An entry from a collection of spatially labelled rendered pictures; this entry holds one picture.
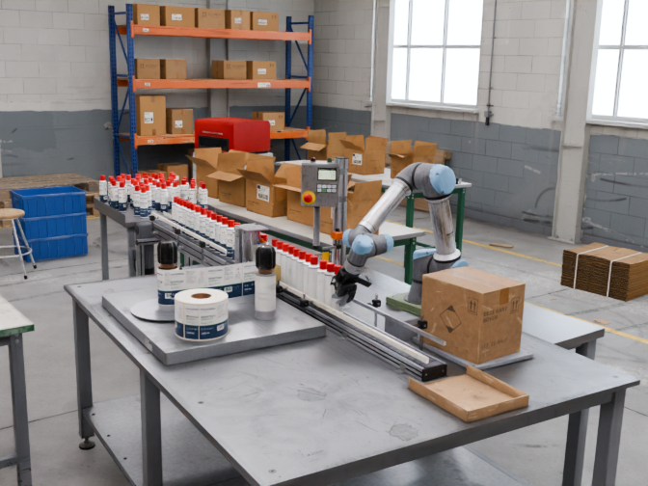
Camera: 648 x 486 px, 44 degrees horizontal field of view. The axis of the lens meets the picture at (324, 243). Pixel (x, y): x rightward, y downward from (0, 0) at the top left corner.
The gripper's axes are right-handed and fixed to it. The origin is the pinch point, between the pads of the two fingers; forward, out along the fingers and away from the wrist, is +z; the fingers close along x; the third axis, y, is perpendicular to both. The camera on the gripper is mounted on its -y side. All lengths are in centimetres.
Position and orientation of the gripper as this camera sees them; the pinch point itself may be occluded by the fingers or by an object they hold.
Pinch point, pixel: (342, 303)
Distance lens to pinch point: 327.3
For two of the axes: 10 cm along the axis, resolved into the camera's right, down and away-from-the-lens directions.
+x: 4.4, 6.6, -6.1
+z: -2.8, 7.4, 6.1
